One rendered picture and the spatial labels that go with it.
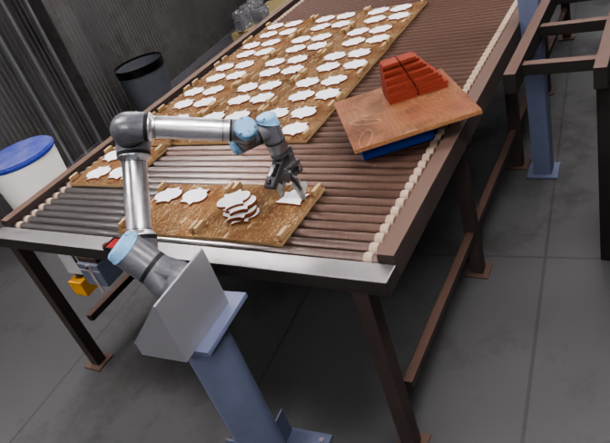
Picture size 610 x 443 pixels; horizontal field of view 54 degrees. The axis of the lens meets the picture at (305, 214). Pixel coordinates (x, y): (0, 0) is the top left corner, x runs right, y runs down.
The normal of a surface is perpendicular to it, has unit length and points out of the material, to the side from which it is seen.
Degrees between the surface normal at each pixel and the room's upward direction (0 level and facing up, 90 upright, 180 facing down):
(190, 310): 90
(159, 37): 90
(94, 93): 90
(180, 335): 90
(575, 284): 0
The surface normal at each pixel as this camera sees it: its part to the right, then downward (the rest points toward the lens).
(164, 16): 0.88, 0.00
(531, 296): -0.29, -0.80
